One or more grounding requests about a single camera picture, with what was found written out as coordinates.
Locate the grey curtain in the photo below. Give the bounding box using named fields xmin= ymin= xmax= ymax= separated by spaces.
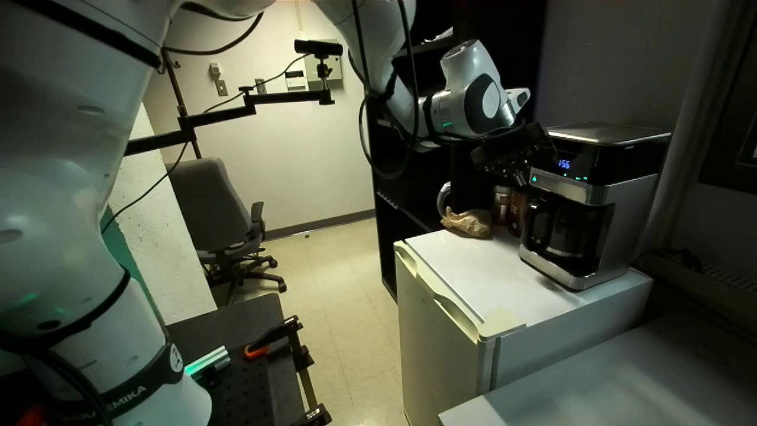
xmin=632 ymin=0 xmax=757 ymax=266

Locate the brown paper bag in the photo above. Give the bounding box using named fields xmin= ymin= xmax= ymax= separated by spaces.
xmin=439 ymin=201 xmax=498 ymax=241

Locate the orange black clamp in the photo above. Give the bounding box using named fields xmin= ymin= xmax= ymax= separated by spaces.
xmin=239 ymin=312 xmax=308 ymax=364

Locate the tall black shelf cabinet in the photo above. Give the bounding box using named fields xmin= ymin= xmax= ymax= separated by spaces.
xmin=364 ymin=0 xmax=552 ymax=301

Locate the white wall box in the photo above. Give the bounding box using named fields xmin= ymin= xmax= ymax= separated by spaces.
xmin=281 ymin=55 xmax=349 ymax=95

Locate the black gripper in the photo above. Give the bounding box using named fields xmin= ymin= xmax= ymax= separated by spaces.
xmin=471 ymin=124 xmax=555 ymax=197

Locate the glass coffee carafe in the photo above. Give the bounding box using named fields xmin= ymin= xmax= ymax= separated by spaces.
xmin=520 ymin=189 xmax=615 ymax=280

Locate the black silver coffee machine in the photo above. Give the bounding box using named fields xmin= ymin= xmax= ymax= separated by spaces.
xmin=517 ymin=124 xmax=674 ymax=294

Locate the black stereo camera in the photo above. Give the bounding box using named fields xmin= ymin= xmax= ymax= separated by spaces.
xmin=292 ymin=35 xmax=345 ymax=59

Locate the black breadboard robot table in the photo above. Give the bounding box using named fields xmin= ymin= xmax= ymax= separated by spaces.
xmin=163 ymin=291 xmax=335 ymax=426

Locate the grey office chair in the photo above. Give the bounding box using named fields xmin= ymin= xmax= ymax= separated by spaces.
xmin=168 ymin=157 xmax=292 ymax=295

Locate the white mini fridge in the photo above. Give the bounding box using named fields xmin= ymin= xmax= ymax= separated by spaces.
xmin=391 ymin=226 xmax=659 ymax=426

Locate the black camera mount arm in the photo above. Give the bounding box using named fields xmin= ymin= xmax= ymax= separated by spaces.
xmin=123 ymin=55 xmax=339 ymax=162

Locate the dark glass jar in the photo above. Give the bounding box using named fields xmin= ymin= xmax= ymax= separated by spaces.
xmin=490 ymin=182 xmax=531 ymax=240

